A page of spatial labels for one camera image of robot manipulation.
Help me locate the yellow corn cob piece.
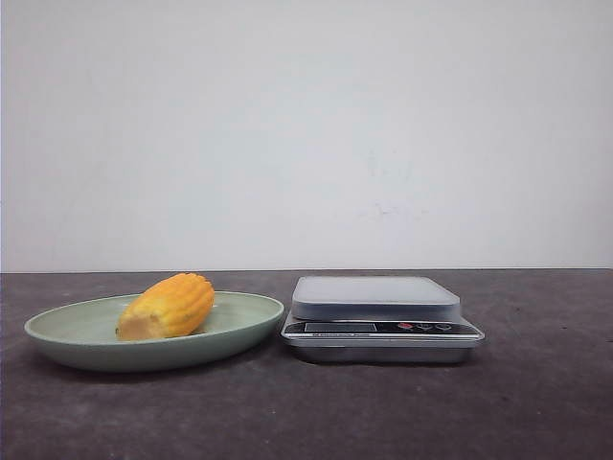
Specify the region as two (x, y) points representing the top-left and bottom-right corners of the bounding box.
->
(116, 273), (215, 341)

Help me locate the silver digital kitchen scale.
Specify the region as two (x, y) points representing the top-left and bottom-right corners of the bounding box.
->
(281, 276), (485, 363)

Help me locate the green round plate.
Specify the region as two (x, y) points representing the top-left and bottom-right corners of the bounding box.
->
(24, 291), (284, 373)

